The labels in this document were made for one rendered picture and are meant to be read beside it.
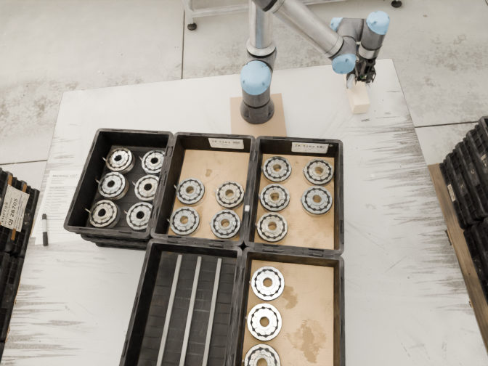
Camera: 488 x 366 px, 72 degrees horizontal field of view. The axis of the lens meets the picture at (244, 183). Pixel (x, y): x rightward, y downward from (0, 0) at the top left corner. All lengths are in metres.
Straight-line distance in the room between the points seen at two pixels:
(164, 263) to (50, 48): 2.60
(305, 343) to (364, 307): 0.28
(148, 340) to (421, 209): 1.05
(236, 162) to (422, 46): 2.05
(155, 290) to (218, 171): 0.47
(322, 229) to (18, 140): 2.36
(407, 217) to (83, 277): 1.23
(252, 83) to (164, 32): 1.90
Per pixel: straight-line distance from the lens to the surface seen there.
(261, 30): 1.34
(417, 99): 2.65
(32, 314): 1.52
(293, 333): 1.11
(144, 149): 1.39
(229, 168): 1.26
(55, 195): 1.63
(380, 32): 1.33
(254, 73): 1.35
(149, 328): 1.17
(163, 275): 1.18
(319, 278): 1.13
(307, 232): 1.16
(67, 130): 1.78
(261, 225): 1.13
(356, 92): 1.54
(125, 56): 3.06
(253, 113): 1.44
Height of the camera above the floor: 1.94
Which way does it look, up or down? 64 degrees down
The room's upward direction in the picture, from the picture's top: 12 degrees counter-clockwise
